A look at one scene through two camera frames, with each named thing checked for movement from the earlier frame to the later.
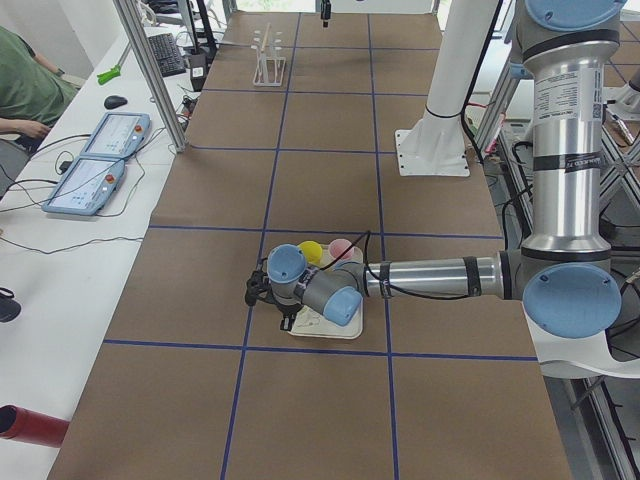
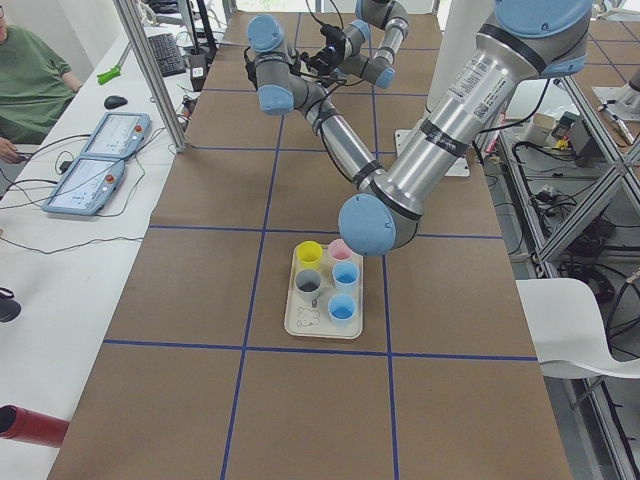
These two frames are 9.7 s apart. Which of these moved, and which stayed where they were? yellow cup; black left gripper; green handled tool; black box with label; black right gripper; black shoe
Moved: black right gripper; black left gripper
Stayed: black box with label; green handled tool; yellow cup; black shoe
